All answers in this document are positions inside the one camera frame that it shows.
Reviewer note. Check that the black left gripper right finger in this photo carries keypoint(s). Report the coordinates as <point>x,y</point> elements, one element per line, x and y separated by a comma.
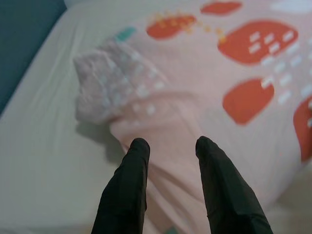
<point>229,195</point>

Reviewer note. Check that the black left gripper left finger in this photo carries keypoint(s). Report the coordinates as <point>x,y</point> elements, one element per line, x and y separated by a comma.
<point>122,195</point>

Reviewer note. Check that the pink pillow with orange blotches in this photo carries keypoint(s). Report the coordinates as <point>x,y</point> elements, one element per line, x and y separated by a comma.
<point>195,85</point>

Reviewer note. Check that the bed with cream sheet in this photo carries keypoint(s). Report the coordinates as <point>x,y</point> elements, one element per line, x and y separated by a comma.
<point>36,146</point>

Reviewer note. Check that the teal upholstered headboard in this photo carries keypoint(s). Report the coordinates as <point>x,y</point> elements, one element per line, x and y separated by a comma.
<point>14,36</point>

